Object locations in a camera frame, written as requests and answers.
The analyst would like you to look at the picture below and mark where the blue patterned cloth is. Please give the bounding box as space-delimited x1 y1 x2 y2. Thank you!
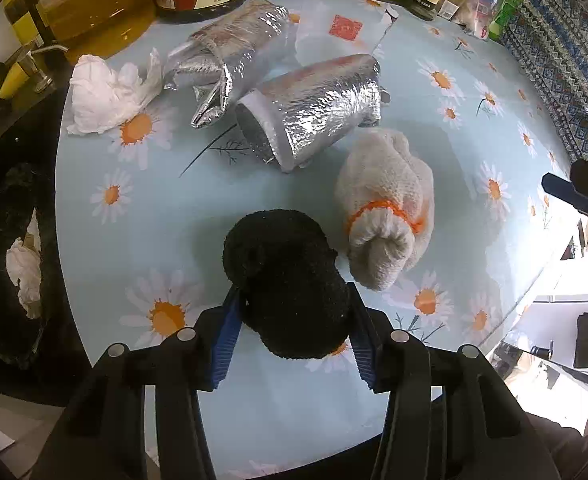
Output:
501 0 588 162

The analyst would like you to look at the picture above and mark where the beige sock orange band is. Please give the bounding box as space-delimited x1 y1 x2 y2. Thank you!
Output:
335 128 435 292

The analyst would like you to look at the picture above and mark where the large cooking oil jug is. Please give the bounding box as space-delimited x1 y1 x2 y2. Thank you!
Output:
2 0 155 64

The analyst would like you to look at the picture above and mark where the yellow sponge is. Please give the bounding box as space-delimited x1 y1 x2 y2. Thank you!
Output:
0 62 29 101

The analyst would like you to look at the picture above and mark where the white tissue in bin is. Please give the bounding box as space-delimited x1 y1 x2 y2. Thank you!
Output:
6 209 41 320

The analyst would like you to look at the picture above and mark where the white tissue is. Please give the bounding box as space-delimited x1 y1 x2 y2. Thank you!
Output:
67 48 163 136
6 209 41 320

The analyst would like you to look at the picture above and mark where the black kitchen sink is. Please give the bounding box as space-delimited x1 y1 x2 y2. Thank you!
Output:
0 90 90 406

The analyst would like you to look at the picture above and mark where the daisy pattern table cover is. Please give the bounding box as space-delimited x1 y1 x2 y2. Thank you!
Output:
55 11 578 479

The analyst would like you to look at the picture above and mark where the black trash bin bag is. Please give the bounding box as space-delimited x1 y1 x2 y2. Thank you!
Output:
0 162 90 406

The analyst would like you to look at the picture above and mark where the silver foil insulated bag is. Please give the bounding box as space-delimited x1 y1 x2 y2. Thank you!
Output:
163 0 291 129

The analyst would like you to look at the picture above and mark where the black sock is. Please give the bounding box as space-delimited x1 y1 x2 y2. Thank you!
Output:
222 209 350 360

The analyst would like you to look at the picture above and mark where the chrome soap dispenser pump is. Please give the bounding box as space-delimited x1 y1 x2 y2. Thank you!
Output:
15 44 68 93

